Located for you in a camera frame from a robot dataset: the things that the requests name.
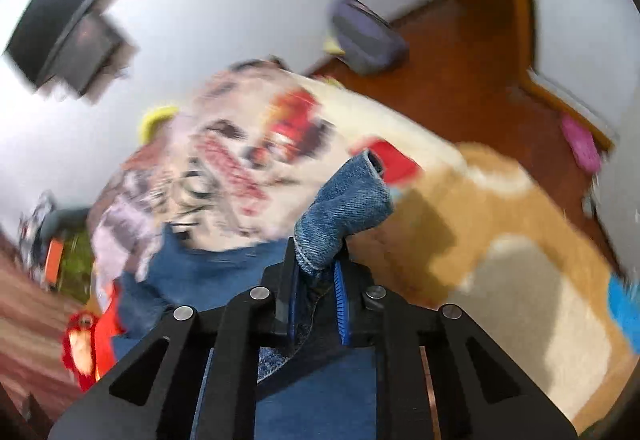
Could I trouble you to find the printed white blanket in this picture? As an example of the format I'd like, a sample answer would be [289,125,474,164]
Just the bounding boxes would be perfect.
[90,60,353,283]

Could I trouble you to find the orange box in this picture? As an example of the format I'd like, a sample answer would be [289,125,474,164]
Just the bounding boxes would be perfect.
[44,239,66,292]

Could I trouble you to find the wooden door frame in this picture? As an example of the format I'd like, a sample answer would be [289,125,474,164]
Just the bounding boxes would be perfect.
[495,0,617,152]

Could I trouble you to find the grey purple backpack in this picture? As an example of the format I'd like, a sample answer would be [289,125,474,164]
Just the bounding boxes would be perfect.
[325,0,409,76]

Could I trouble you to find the pink slipper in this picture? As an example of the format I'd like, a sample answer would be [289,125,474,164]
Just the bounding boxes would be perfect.
[560,114,602,173]

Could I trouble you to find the blue denim jeans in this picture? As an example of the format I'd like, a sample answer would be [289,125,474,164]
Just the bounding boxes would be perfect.
[112,153,394,440]

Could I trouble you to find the yellow cloth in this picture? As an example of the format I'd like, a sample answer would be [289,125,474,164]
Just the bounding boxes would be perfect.
[139,105,179,142]

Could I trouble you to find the red plush toy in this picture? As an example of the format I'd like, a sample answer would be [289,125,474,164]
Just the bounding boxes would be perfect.
[61,283,126,392]

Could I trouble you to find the bright blue cloth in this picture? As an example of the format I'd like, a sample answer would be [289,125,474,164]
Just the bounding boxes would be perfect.
[607,273,640,355]

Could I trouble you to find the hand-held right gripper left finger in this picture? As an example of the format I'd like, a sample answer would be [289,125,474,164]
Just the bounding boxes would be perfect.
[47,237,301,440]

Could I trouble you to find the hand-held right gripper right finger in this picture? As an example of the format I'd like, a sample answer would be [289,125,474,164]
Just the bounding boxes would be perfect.
[331,240,578,440]

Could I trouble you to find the red cloth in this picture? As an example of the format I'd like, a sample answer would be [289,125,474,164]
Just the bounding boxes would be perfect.
[350,137,424,184]

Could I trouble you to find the orange and cream blanket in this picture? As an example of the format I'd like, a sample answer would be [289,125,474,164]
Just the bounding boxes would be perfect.
[300,75,637,436]

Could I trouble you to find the black wall-mounted television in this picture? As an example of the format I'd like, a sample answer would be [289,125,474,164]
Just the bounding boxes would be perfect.
[2,0,139,105]

